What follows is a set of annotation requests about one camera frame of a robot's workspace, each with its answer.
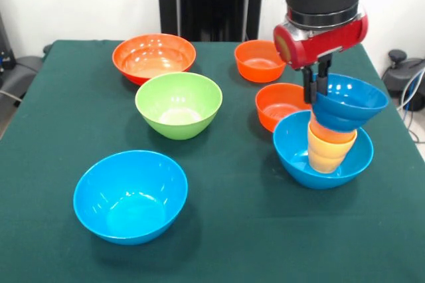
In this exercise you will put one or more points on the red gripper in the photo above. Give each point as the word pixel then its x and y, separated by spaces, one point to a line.
pixel 318 45

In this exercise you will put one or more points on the small dark blue bowl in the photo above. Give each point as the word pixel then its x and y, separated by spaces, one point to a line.
pixel 345 117

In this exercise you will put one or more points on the dark green tablecloth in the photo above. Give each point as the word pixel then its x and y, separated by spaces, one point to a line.
pixel 299 246

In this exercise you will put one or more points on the small plain orange bowl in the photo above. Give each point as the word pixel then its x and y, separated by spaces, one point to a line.
pixel 255 70

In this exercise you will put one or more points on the stack of yellow cups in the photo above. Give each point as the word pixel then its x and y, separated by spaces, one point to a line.
pixel 325 158

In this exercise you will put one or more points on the orange bowl with ringed bottom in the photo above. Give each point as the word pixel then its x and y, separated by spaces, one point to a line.
pixel 279 103

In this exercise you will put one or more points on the large blue bowl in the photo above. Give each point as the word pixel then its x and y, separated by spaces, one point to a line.
pixel 292 160
pixel 129 210

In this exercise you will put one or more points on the large orange bowl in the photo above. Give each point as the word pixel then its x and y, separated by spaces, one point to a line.
pixel 156 60

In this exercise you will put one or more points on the green bowl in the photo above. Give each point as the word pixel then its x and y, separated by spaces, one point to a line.
pixel 179 110

